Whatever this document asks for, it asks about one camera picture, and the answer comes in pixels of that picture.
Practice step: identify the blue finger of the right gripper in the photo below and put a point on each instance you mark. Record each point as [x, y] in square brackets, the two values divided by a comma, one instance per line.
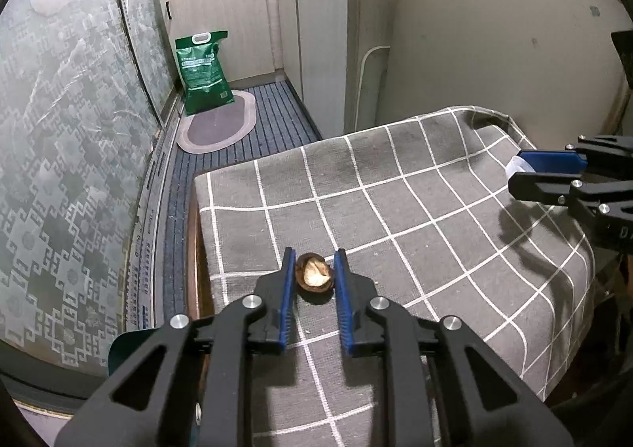
[566, 162]
[547, 188]

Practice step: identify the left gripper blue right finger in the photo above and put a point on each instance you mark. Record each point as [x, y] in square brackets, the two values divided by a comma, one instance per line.
[343, 303]

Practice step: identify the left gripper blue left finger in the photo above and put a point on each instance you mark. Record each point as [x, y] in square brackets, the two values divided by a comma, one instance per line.
[287, 301]

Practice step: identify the walnut shell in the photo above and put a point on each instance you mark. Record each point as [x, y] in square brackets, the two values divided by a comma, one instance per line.
[313, 274]

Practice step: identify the white plastic cap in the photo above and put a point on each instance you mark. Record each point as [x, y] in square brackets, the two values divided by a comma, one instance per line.
[517, 164]

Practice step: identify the teal trash bin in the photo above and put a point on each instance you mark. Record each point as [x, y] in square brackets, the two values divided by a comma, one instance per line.
[124, 346]

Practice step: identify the white kitchen cabinet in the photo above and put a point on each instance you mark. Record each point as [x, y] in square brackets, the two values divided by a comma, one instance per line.
[309, 43]

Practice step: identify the wooden table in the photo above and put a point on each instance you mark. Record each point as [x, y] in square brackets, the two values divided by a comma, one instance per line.
[199, 299]

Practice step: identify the grey checked tablecloth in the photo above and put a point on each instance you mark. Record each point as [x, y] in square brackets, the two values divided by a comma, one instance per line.
[422, 208]

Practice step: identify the striped blue floor rug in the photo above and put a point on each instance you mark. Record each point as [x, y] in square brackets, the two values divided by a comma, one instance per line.
[282, 123]

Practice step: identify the silver refrigerator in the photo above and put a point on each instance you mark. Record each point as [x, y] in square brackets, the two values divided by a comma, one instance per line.
[551, 65]

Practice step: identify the oval grey floor mat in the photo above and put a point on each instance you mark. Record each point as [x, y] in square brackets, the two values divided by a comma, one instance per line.
[213, 130]

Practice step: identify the green rice bag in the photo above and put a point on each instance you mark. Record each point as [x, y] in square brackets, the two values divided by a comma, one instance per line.
[205, 85]

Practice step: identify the frosted patterned sliding door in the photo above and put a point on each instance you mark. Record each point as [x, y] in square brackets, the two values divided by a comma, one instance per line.
[82, 85]

